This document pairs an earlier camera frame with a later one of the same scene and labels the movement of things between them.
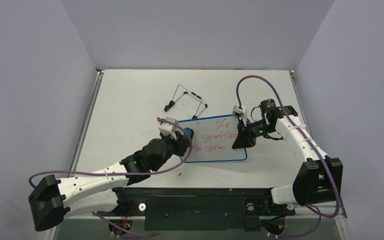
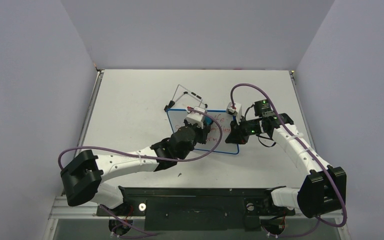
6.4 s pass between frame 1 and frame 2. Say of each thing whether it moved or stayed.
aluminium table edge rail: stayed
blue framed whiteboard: moved
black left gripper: moved
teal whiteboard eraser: moved
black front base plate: stayed
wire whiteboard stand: stayed
